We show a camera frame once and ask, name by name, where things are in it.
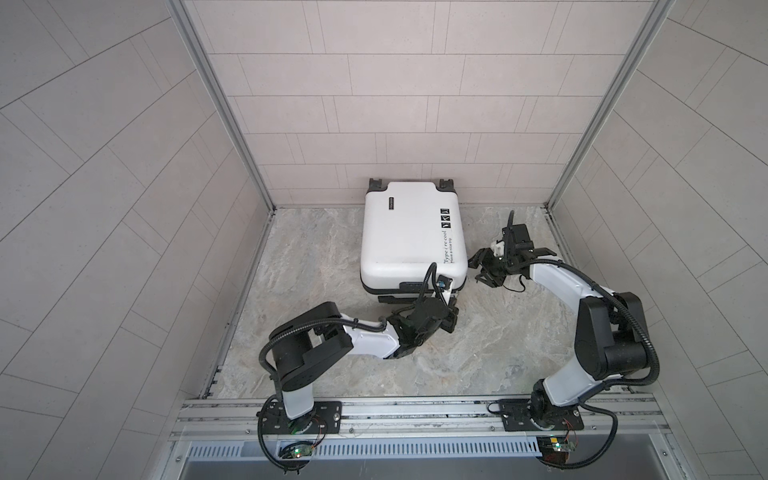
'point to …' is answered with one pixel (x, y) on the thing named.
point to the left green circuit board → (296, 450)
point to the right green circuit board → (554, 449)
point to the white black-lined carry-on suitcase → (406, 227)
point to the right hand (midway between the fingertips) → (466, 266)
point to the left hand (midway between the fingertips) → (467, 301)
